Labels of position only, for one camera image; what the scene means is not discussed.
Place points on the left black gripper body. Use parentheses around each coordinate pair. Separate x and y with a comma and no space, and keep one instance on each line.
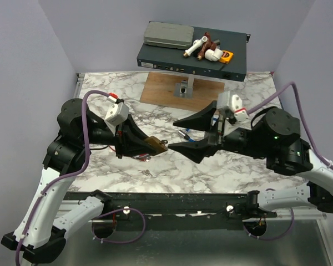
(101,136)

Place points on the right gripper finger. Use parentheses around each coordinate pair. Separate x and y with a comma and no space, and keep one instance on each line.
(201,121)
(196,151)

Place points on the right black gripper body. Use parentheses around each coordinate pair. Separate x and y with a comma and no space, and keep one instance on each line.
(235,140)

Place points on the red cable padlock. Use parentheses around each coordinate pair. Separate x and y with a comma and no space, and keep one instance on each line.
(143,157)

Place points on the brass padlock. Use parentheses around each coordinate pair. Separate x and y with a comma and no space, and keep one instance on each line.
(154,142)

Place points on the blue cable lock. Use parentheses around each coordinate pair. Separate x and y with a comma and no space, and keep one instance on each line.
(184,134)

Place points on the silver key set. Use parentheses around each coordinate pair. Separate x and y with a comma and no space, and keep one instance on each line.
(146,172)

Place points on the wooden base board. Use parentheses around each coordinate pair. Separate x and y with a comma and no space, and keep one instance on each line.
(159,90)

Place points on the dark blue network switch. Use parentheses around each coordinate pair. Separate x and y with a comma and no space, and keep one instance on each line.
(171,59)

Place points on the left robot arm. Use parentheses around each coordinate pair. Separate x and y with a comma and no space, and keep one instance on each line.
(42,235)

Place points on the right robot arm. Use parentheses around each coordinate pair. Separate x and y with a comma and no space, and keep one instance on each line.
(276,139)

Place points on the white pvc elbow fitting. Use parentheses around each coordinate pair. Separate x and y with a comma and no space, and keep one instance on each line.
(213,55)

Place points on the yellow tape measure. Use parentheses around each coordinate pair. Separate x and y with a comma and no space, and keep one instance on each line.
(226,57)

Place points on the brown pipe fitting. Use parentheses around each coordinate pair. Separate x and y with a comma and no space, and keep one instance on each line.
(209,44)

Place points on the white pvc pipe fitting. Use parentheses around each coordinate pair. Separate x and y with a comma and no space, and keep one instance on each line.
(197,44)

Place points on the grey plastic tool case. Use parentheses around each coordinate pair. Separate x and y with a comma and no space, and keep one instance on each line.
(168,35)

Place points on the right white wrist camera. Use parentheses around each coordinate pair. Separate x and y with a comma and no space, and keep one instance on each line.
(230,107)

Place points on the metal bracket with lock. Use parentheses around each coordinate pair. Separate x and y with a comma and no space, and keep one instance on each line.
(183,90)

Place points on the black mounting base plate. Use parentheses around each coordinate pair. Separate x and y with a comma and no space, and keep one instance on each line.
(181,211)

